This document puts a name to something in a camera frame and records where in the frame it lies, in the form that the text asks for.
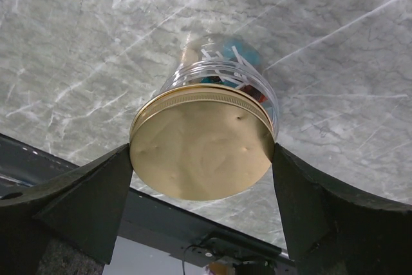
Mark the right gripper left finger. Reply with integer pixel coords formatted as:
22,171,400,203
1,144,133,274

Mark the clear plastic jar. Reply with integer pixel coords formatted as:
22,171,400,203
160,34,279,137

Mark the beige round jar lid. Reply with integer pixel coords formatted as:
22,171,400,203
129,84,276,201

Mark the black base beam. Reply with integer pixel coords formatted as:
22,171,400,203
1,135,297,274

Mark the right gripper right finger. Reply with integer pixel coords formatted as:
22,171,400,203
272,144,411,274

